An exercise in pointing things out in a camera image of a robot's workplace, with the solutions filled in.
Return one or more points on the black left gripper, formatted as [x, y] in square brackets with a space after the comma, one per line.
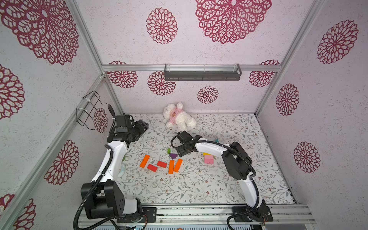
[141, 126]

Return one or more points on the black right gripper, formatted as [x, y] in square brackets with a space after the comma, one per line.
[182, 149]

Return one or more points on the magenta pink block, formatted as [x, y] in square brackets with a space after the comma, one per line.
[209, 161]

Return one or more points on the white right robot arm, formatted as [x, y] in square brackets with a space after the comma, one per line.
[238, 165]

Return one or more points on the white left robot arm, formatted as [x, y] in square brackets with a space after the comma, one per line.
[102, 198]

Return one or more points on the right purple triangle block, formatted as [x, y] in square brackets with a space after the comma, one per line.
[173, 156]

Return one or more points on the right orange long block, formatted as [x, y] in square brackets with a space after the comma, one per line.
[178, 165]

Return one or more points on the orange long block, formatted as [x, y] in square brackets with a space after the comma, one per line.
[178, 165]
[171, 166]
[144, 161]

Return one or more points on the middle orange long block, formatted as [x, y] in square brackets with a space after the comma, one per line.
[171, 166]

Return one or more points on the white teddy bear pink shirt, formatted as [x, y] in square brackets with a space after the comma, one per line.
[175, 115]

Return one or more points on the left orange long block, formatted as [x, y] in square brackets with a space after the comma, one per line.
[144, 161]

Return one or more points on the right red block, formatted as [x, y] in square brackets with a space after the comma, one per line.
[161, 164]

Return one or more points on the red block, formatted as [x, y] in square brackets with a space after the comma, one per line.
[152, 168]
[161, 164]

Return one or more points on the left red block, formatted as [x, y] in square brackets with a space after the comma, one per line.
[152, 168]

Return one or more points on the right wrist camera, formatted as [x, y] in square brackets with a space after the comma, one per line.
[184, 137]

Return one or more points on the black wire wall rack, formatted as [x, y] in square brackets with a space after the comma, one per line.
[89, 103]

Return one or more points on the grey wall shelf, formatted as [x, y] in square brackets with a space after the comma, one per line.
[203, 75]

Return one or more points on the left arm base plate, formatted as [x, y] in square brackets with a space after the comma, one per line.
[148, 215]

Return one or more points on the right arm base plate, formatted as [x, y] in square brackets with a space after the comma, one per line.
[261, 214]

